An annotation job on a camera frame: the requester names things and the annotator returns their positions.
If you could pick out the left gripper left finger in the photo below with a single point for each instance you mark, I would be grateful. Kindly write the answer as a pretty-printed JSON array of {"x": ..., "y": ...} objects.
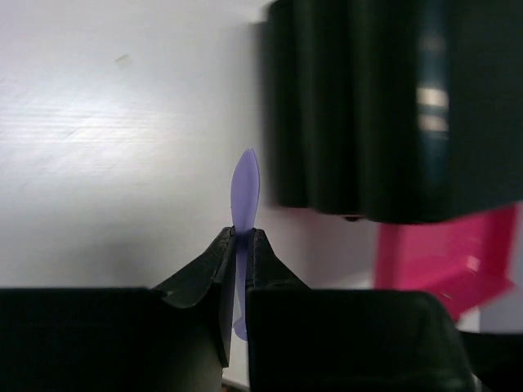
[{"x": 172, "y": 337}]

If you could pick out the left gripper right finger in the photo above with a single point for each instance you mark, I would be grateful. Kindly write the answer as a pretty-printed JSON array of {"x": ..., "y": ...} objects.
[{"x": 304, "y": 339}]

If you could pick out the black drawer organizer case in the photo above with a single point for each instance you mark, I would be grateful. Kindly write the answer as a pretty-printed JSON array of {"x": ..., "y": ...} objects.
[{"x": 402, "y": 112}]

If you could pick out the pink drawer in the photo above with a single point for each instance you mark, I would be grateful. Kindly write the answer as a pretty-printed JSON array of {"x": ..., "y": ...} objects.
[{"x": 465, "y": 263}]

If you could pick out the purple plastic spatula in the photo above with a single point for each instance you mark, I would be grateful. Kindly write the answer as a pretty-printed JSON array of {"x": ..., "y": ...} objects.
[{"x": 244, "y": 197}]

